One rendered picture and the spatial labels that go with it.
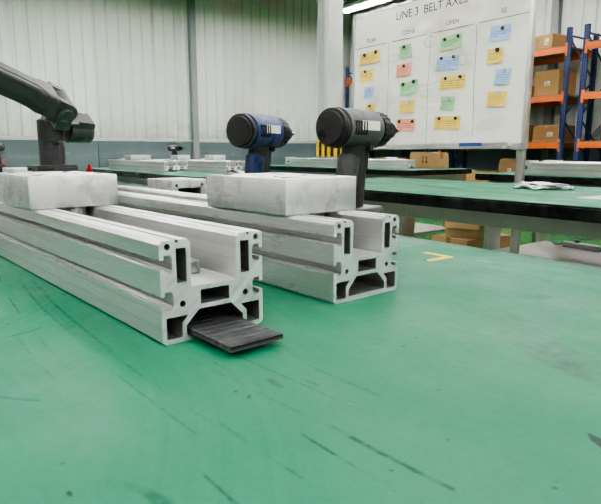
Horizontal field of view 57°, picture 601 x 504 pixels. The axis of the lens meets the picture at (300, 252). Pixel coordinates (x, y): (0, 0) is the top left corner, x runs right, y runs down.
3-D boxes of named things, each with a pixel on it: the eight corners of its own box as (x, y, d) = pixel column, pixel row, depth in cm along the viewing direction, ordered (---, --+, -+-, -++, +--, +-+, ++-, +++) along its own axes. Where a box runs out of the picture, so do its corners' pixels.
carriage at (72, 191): (-2, 220, 79) (-7, 172, 78) (76, 215, 86) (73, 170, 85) (31, 232, 67) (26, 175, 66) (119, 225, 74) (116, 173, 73)
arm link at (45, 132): (31, 115, 131) (43, 114, 127) (59, 116, 136) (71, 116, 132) (33, 145, 132) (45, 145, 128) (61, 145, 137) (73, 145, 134)
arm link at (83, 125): (45, 85, 127) (61, 110, 124) (92, 89, 136) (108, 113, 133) (31, 125, 134) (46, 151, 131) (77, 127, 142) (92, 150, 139)
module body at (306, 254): (65, 226, 117) (62, 185, 115) (112, 222, 123) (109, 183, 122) (333, 304, 57) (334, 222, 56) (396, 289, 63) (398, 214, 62)
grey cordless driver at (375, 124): (308, 251, 88) (308, 107, 84) (375, 236, 103) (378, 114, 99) (348, 257, 83) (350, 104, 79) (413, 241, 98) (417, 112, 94)
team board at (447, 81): (330, 270, 446) (332, 11, 412) (375, 263, 476) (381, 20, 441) (492, 313, 327) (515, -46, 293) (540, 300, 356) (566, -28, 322)
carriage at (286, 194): (207, 226, 73) (206, 174, 72) (274, 220, 80) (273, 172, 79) (285, 241, 61) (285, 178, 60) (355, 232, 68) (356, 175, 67)
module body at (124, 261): (-40, 235, 104) (-45, 189, 103) (18, 230, 111) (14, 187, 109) (163, 346, 45) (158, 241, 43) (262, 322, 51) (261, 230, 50)
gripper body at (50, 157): (80, 172, 134) (77, 141, 133) (35, 173, 128) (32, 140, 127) (70, 171, 139) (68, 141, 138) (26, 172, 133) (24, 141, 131)
